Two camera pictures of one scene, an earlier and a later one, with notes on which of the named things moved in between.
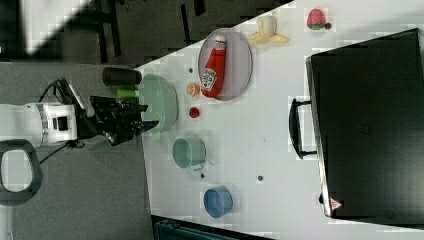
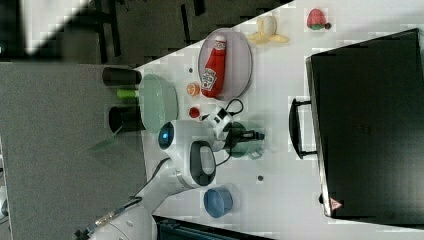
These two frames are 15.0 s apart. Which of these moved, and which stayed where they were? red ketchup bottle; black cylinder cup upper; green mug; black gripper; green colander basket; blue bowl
Moved: green mug; black gripper
Stayed: red ketchup bottle; green colander basket; black cylinder cup upper; blue bowl
